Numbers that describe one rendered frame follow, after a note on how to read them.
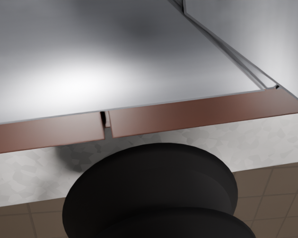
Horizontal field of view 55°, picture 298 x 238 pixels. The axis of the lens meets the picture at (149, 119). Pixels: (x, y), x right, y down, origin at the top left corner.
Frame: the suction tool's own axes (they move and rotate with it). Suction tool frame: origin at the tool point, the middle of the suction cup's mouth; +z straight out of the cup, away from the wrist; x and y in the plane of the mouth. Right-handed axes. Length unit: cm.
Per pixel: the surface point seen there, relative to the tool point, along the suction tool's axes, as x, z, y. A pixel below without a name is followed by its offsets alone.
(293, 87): 1.6, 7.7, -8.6
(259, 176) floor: 102, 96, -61
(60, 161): 18.1, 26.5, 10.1
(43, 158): 17.2, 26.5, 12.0
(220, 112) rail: 4.9, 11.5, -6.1
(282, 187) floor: 114, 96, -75
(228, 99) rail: 3.9, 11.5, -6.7
